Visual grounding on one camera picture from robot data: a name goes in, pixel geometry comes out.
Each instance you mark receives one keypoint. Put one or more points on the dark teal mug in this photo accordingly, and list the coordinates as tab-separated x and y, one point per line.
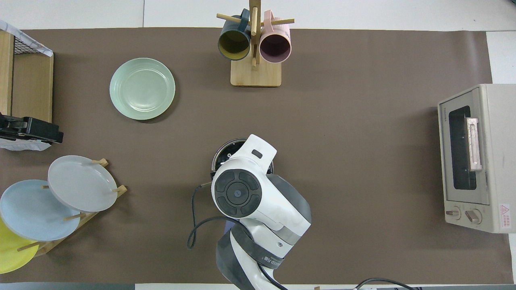
234	43

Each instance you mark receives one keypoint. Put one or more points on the mint green plate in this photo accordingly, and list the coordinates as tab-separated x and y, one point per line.
142	89

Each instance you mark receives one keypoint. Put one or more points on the white patterned cloth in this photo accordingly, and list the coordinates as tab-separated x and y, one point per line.
28	40
24	146

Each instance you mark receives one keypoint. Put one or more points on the light blue plate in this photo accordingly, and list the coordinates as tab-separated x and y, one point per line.
32	211

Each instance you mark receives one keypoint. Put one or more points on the light wooden shelf board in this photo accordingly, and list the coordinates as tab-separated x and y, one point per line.
5	72

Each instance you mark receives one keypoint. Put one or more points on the yellow plate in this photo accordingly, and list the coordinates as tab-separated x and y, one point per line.
10	253

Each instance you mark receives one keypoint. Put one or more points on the beige toaster oven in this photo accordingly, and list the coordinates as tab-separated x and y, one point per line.
498	161

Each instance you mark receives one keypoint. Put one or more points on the wooden mug tree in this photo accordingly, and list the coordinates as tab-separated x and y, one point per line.
256	76

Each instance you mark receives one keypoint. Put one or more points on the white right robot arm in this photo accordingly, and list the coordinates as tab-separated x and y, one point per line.
258	201

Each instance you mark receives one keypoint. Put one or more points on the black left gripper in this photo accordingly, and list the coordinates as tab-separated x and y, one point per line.
12	127

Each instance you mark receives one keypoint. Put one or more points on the brown table mat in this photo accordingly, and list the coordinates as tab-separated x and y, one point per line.
342	161

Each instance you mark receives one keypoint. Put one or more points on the glass pot lid blue knob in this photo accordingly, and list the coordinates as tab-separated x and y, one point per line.
225	151

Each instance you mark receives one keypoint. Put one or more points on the grey plate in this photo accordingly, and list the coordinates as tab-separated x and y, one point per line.
80	183

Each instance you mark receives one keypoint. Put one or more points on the wooden plate rack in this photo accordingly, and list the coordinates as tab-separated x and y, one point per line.
48	245

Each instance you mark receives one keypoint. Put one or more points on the pink ribbed mug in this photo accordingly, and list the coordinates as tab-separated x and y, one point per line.
276	46

